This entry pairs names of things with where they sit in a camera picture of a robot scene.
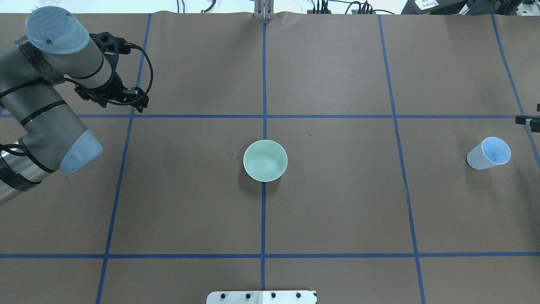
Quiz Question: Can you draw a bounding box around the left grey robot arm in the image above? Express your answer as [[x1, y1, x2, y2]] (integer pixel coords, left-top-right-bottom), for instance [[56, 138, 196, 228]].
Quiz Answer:
[[0, 6, 154, 204]]

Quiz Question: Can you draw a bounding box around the light blue plastic cup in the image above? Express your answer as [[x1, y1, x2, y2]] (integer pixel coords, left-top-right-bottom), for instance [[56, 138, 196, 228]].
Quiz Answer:
[[466, 137, 512, 171]]

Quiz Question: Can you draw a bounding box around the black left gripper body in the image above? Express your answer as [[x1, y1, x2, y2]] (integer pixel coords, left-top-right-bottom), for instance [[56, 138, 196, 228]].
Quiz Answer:
[[100, 73, 129, 103]]

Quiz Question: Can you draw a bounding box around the light green ceramic bowl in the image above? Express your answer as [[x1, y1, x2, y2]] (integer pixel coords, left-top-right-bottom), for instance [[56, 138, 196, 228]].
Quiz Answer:
[[243, 140, 289, 182]]

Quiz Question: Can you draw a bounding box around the white camera pole base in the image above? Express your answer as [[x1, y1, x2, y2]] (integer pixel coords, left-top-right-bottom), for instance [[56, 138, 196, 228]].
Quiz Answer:
[[206, 290, 318, 304]]

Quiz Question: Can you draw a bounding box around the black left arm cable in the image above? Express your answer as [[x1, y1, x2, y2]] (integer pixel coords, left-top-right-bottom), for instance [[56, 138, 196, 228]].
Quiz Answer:
[[122, 42, 154, 102]]

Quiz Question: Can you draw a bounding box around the aluminium frame post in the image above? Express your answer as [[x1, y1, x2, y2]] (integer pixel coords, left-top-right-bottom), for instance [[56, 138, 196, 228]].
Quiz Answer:
[[253, 0, 275, 20]]

